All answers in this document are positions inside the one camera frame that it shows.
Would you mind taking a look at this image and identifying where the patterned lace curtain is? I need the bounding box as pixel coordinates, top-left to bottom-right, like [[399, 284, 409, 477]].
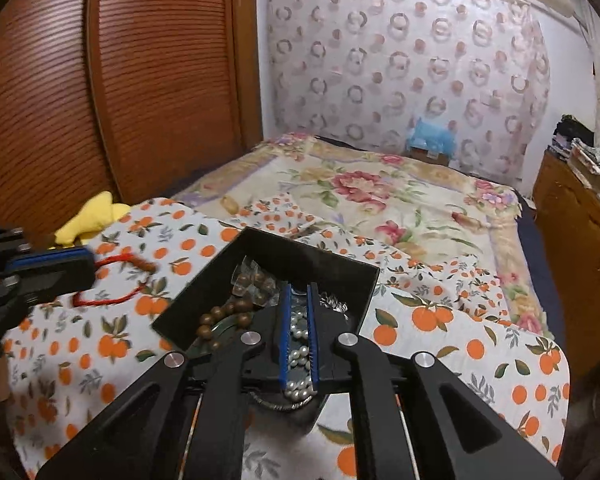
[[266, 0, 550, 185]]

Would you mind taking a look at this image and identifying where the brown wooden bead bracelet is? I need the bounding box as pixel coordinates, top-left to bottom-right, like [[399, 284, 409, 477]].
[[196, 296, 257, 351]]

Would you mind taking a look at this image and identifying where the blue plush toy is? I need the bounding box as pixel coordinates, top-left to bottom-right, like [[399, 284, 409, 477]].
[[406, 118, 456, 158]]

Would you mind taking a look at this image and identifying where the stack of clothes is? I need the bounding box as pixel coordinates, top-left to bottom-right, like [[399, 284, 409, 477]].
[[548, 115, 600, 200]]

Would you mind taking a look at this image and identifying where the wooden louvered wardrobe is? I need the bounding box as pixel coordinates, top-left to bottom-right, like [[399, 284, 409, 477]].
[[0, 0, 263, 244]]

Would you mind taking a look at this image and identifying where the white pearl necklace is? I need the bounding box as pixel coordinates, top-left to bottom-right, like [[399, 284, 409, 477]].
[[284, 303, 318, 403]]

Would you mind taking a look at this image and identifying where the red string bracelet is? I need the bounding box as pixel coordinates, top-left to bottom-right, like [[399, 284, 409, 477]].
[[72, 251, 159, 309]]

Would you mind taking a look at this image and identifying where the orange print bed sheet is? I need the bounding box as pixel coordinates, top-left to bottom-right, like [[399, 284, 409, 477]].
[[4, 195, 570, 474]]

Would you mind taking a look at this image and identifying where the yellow plush toy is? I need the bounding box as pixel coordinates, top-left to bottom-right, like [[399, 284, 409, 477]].
[[55, 191, 131, 247]]

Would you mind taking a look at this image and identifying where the black square jewelry box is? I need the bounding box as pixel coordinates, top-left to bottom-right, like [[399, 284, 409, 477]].
[[152, 228, 379, 432]]

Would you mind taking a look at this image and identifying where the wooden sideboard cabinet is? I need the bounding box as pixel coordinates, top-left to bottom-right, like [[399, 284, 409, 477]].
[[533, 152, 600, 378]]

